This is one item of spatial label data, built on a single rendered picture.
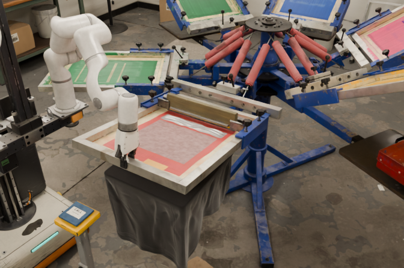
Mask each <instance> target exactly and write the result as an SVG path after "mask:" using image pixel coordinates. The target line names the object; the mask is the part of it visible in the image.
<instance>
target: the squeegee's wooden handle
mask: <svg viewBox="0 0 404 268"><path fill-rule="evenodd" d="M167 100H168V101H169V102H170V106H172V107H174V108H177V109H181V110H184V111H187V112H191V113H193V114H197V115H201V116H203V117H206V118H210V119H213V120H216V121H219V122H222V123H225V124H228V126H230V120H233V121H237V116H238V113H237V112H234V111H230V110H228V109H224V108H220V107H217V106H213V105H210V104H207V103H203V102H199V101H197V100H193V99H190V98H187V97H183V96H180V95H177V94H173V93H168V94H167Z"/></svg>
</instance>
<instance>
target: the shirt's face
mask: <svg viewBox="0 0 404 268"><path fill-rule="evenodd" d="M217 168H218V167H217ZM217 168H216V169H217ZM216 169H215V170H216ZM215 170H213V171H212V172H211V173H210V174H209V175H208V176H207V177H206V178H204V179H203V180H202V181H201V182H199V184H197V185H196V186H195V187H194V188H193V189H192V190H190V191H189V192H188V193H187V194H186V195H184V194H182V193H180V192H178V191H175V190H172V189H170V188H168V187H165V186H163V185H161V184H159V183H156V182H153V181H151V180H149V179H147V178H144V177H142V176H140V175H137V174H134V173H132V172H130V171H128V170H125V169H123V168H120V167H118V166H116V165H113V166H111V167H110V168H109V169H107V170H106V171H105V172H106V173H107V174H109V175H112V176H114V177H116V178H119V179H120V180H123V181H125V182H128V183H130V184H132V185H134V186H136V187H139V188H141V189H144V190H146V191H148V192H150V193H153V194H155V195H157V196H159V197H161V198H164V199H166V200H169V201H171V202H173V203H175V204H178V205H180V206H183V205H185V204H186V203H187V202H188V200H189V199H190V198H191V197H192V196H193V195H194V193H196V191H197V190H198V189H199V188H200V187H201V186H202V185H203V183H204V182H205V181H206V180H207V179H208V178H209V177H210V176H211V175H212V174H213V172H214V171H215Z"/></svg>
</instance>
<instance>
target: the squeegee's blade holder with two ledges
mask: <svg viewBox="0 0 404 268"><path fill-rule="evenodd" d="M170 109H172V110H175V111H178V112H181V113H184V114H188V115H191V116H193V117H197V118H201V119H203V120H206V121H210V122H212V123H216V124H219V125H222V126H225V127H228V124H225V123H222V122H219V121H216V120H213V119H210V118H206V117H203V116H201V115H197V114H193V113H191V112H187V111H184V110H181V109H177V108H174V107H172V106H170Z"/></svg>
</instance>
